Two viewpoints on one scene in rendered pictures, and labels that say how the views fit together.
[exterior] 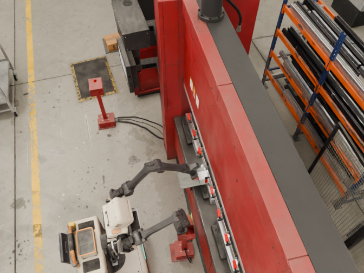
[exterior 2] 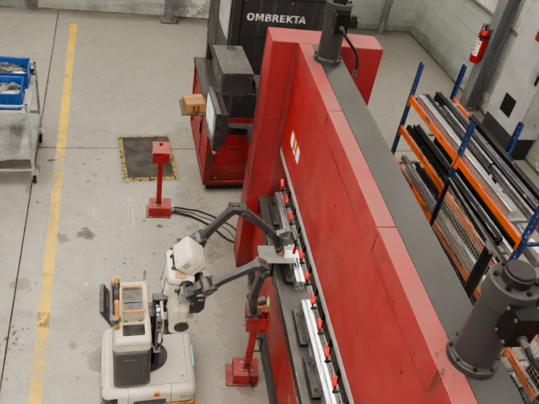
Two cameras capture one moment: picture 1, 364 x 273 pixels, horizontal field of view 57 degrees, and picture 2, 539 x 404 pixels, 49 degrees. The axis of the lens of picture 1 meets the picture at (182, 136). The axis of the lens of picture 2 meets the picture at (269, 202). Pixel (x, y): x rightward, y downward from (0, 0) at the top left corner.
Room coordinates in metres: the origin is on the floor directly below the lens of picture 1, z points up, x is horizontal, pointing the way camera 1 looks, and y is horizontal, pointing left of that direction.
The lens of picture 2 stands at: (-1.76, 0.13, 4.02)
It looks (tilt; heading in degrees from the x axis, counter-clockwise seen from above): 38 degrees down; 358
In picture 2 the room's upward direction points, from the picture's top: 11 degrees clockwise
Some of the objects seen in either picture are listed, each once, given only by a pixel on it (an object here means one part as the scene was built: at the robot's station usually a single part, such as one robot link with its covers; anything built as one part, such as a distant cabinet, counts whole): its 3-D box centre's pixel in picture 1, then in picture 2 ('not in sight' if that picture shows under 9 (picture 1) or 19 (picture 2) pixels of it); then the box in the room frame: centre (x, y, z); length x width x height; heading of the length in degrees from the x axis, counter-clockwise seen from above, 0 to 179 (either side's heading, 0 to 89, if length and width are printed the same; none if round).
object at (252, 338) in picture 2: (184, 239); (250, 345); (1.13, -0.03, 0.39); 0.05 x 0.05 x 0.54; 9
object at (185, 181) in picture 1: (192, 177); (276, 254); (1.52, -0.10, 1.00); 0.26 x 0.18 x 0.01; 103
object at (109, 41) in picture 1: (113, 40); (193, 102); (3.45, 0.88, 1.04); 0.30 x 0.26 x 0.12; 17
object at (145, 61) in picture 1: (154, 71); (243, 138); (2.75, 0.32, 1.17); 0.40 x 0.24 x 0.07; 13
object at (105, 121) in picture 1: (101, 104); (160, 179); (2.94, 1.08, 0.41); 0.25 x 0.20 x 0.83; 103
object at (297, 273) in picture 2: (208, 183); (294, 266); (1.50, -0.26, 0.92); 0.39 x 0.06 x 0.10; 13
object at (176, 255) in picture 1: (181, 249); (241, 370); (1.13, 0.00, 0.06); 0.25 x 0.20 x 0.12; 99
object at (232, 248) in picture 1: (236, 246); (324, 310); (0.80, -0.42, 1.26); 0.15 x 0.09 x 0.17; 13
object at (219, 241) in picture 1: (219, 241); (300, 327); (0.95, -0.33, 0.89); 0.30 x 0.05 x 0.03; 13
